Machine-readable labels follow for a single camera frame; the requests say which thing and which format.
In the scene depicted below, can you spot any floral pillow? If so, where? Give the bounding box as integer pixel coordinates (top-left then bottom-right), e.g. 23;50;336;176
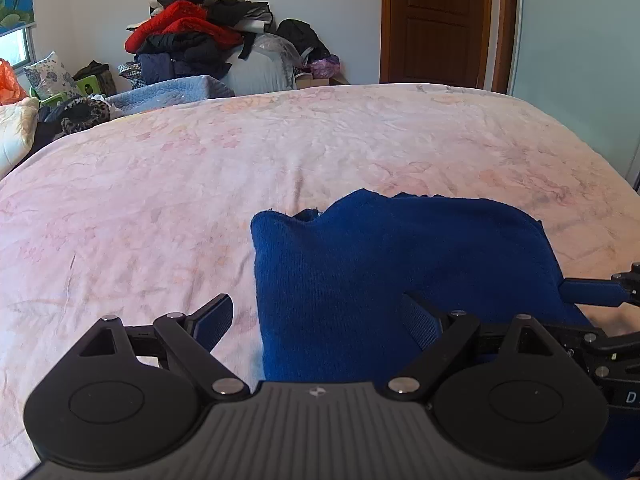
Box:
22;51;83;101

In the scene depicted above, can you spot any black jacket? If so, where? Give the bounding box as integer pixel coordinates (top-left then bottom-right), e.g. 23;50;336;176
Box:
207;0;275;58

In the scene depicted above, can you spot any green plastic stool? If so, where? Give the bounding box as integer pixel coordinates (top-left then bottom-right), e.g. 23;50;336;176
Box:
29;72;108;108

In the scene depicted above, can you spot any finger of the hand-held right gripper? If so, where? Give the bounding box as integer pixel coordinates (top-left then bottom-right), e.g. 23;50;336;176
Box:
557;262;640;308
542;324;640;361

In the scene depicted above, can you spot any dark navy puffer jacket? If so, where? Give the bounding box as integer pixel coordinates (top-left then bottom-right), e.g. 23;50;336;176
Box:
135;32;233;86

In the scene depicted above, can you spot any blue knit sweater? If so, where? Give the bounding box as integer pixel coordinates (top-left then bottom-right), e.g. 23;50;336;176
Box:
250;188;638;478

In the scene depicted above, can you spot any pink bag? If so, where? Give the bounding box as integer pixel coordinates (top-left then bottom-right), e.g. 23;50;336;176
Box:
309;56;341;79

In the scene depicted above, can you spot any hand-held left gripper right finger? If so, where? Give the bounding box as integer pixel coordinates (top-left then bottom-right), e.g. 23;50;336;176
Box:
387;291;576;402

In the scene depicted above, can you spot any pink floral bed sheet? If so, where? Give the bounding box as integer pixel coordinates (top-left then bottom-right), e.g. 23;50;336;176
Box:
0;82;640;466

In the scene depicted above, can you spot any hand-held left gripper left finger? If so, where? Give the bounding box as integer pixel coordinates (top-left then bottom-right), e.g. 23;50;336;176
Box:
77;294;251;401

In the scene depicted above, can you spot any dark tote bag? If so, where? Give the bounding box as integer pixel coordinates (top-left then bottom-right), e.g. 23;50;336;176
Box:
72;60;119;96

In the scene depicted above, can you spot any light blue quilt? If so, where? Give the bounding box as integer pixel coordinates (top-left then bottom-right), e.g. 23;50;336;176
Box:
105;75;236;113

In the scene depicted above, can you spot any black backpack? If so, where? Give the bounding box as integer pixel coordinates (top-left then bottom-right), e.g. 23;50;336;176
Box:
275;19;333;63

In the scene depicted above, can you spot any grey cloth cover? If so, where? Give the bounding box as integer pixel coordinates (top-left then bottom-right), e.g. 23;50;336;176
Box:
220;45;301;96

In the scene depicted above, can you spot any red garment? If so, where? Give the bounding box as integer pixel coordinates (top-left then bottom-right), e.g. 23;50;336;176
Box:
125;0;246;53

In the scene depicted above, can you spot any leopard print cloth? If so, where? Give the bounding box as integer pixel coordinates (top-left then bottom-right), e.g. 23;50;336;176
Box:
37;96;112;136

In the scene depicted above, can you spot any window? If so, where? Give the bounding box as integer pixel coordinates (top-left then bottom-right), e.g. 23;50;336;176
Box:
0;22;36;68

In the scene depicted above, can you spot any clear plastic bag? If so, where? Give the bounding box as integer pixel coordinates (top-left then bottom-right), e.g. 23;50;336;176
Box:
250;32;307;70

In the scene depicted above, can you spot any brown wooden door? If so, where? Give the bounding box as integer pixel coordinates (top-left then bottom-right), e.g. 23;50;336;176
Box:
380;0;518;93

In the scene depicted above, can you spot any orange plastic bag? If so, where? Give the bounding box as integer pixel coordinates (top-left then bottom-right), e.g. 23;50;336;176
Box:
0;58;28;106

